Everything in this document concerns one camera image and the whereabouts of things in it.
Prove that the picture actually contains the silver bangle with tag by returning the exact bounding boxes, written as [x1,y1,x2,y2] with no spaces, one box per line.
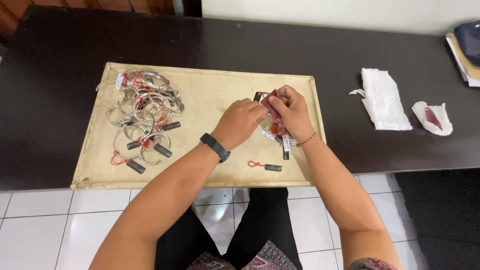
[253,91,271,117]

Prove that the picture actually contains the white crumpled tissue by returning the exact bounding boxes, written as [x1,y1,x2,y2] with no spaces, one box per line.
[349,68,413,131]

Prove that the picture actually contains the patterned batik shirt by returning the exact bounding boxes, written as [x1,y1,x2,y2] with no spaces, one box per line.
[187,240,399,270]

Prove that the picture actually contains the person's right hand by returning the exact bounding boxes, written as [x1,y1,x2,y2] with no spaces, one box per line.
[268,85,316,143]

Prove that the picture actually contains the pile of silver tagged bangles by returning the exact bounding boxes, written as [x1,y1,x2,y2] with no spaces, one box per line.
[95,68,185,175]

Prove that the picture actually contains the stack of papers and cloth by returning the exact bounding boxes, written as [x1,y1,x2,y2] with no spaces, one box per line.
[445,20,480,88]

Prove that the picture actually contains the small pile of silver bangles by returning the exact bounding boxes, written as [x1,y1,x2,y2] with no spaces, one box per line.
[259,115,299,161]

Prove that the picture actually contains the person's left hand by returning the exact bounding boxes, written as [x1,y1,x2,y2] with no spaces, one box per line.
[211,98,269,151]

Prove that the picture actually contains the white tissue with red cloth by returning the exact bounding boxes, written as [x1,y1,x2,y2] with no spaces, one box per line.
[411,101,454,136]

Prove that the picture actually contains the person's black trousers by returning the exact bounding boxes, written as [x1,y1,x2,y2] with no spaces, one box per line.
[154,187,303,270]

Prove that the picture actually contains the cream rectangular tray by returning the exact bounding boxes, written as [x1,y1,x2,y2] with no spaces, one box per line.
[70,62,327,190]

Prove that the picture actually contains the black smartwatch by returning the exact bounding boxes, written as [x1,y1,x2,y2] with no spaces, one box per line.
[199,133,231,163]

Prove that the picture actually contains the red and white braided bracelet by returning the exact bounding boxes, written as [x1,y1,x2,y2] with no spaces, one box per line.
[298,132,318,147]

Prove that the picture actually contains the maroon polishing cloth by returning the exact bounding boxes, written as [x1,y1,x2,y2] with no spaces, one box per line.
[260,89,283,121]

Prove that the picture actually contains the loose black tag red string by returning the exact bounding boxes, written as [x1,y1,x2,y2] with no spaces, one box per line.
[247,160,283,172]

